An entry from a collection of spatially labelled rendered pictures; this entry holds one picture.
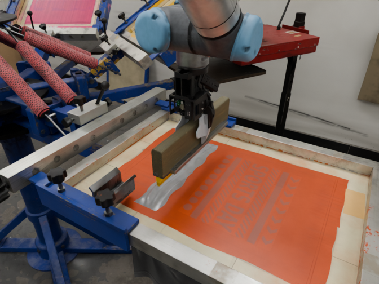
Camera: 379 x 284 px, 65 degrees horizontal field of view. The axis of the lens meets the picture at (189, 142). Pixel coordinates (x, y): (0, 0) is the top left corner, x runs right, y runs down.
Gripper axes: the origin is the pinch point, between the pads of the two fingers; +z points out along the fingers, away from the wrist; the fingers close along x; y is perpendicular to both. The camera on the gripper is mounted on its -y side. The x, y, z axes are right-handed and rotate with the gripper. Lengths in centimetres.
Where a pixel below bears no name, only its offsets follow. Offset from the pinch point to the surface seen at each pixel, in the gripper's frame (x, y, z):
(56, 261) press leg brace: -74, 12, 91
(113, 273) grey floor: -55, -6, 109
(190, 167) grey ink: -3.1, -2.5, 13.2
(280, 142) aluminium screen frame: 17.3, -25.6, 10.3
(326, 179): 33.5, -18.0, 13.6
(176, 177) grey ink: -3.8, 4.3, 12.8
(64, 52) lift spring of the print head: -75, -20, -8
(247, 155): 9.1, -17.9, 13.5
